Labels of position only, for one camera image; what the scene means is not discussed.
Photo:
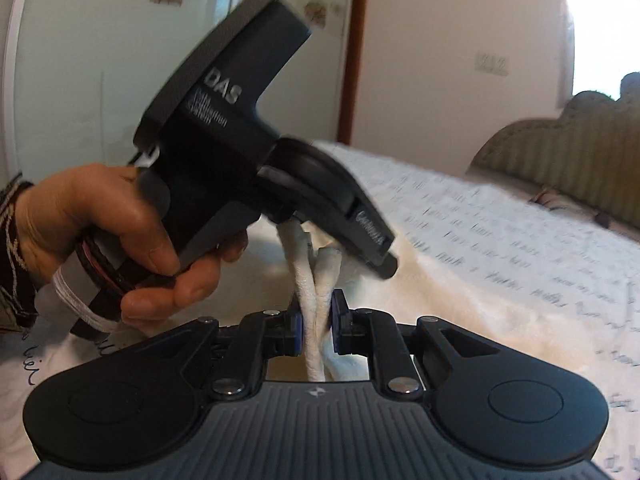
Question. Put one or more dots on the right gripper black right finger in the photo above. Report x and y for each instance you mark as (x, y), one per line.
(493, 402)

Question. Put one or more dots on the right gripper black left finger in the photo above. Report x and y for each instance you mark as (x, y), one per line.
(139, 404)

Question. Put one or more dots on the person's left hand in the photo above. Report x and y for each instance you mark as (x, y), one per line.
(51, 216)

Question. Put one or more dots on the white wardrobe with floral pattern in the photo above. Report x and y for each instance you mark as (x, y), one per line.
(77, 75)

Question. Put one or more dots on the white bedspread with script text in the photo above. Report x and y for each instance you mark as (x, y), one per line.
(561, 289)

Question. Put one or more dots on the green striped scalloped headboard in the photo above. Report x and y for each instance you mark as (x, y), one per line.
(590, 153)

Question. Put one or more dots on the brown wooden door frame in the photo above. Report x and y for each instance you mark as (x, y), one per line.
(352, 65)

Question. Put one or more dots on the white wall socket plate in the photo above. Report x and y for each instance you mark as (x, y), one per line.
(491, 63)

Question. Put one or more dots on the window with blue frame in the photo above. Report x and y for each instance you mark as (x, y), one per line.
(606, 44)

